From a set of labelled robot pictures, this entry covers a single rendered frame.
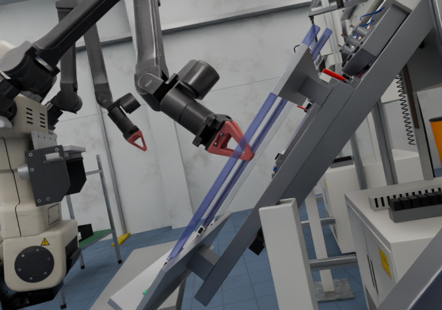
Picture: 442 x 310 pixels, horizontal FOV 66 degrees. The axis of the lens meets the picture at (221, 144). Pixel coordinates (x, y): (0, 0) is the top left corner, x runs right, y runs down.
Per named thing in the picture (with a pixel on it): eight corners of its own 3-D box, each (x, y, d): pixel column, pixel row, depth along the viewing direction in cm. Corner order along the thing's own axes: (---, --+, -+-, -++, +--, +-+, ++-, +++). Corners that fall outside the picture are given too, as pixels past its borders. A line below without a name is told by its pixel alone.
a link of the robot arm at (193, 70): (154, 106, 75) (134, 83, 68) (186, 68, 77) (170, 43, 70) (191, 129, 69) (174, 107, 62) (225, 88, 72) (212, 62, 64)
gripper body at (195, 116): (234, 119, 69) (206, 100, 71) (217, 118, 59) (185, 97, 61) (218, 145, 70) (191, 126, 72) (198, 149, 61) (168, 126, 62)
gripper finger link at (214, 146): (266, 141, 66) (228, 115, 68) (258, 143, 59) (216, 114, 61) (248, 169, 67) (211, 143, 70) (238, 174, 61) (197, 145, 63)
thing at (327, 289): (309, 304, 184) (280, 164, 184) (306, 284, 208) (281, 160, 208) (354, 299, 179) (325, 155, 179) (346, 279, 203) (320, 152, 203)
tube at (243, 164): (185, 258, 68) (181, 255, 68) (188, 256, 69) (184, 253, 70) (332, 30, 56) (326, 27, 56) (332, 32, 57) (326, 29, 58)
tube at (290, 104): (198, 251, 78) (194, 248, 78) (200, 249, 79) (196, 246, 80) (324, 56, 66) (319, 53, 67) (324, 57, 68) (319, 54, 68)
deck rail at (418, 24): (277, 237, 91) (258, 223, 92) (277, 235, 93) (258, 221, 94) (448, 6, 81) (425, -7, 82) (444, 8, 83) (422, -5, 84)
